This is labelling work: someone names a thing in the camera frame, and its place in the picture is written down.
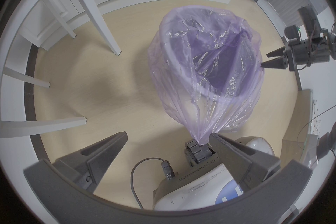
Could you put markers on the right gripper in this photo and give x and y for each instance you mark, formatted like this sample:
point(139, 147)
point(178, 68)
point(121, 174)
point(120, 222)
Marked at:
point(300, 53)

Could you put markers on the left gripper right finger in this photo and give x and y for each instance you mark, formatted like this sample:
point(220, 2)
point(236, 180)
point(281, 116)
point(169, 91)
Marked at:
point(236, 160)

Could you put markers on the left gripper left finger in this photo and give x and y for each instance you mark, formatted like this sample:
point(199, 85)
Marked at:
point(102, 160)

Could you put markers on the purple plastic bag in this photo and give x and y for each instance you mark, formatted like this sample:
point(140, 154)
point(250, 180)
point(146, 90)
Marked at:
point(183, 102)

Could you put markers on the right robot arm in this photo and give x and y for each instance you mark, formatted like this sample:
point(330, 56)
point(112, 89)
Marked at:
point(322, 52)

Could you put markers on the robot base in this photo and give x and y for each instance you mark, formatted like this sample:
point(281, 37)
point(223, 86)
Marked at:
point(189, 191)

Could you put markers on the grey seat white chair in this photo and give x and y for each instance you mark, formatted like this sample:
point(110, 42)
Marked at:
point(89, 7)

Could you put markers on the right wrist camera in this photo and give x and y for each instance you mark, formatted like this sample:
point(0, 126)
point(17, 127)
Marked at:
point(291, 32)

